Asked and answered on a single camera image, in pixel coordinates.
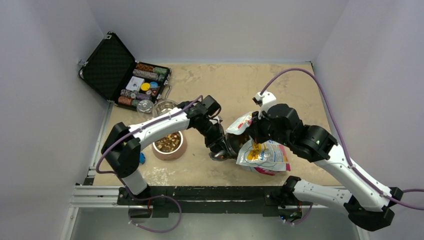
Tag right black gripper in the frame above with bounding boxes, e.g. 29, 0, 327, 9
246, 108, 292, 148

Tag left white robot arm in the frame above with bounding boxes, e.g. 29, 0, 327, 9
101, 95, 230, 205

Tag pet food bag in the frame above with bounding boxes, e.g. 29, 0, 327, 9
226, 111, 291, 176

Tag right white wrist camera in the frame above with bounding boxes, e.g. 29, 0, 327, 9
252, 90, 277, 119

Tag metal food scoop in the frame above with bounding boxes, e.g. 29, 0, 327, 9
209, 133, 250, 162

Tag clear water bottle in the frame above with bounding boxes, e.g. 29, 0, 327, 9
136, 99, 154, 115

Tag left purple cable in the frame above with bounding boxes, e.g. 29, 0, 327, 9
96, 95, 204, 233

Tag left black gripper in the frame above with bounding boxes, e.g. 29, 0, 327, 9
196, 116, 232, 158

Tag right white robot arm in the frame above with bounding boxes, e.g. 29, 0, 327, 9
246, 103, 403, 232

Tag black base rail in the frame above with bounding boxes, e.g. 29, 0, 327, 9
117, 186, 310, 218

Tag pink double pet bowl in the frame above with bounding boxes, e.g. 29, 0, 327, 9
151, 99, 188, 162

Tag green blue toy block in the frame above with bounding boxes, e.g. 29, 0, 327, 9
139, 152, 146, 165

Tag black poker chip case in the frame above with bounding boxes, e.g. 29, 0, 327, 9
78, 31, 172, 110

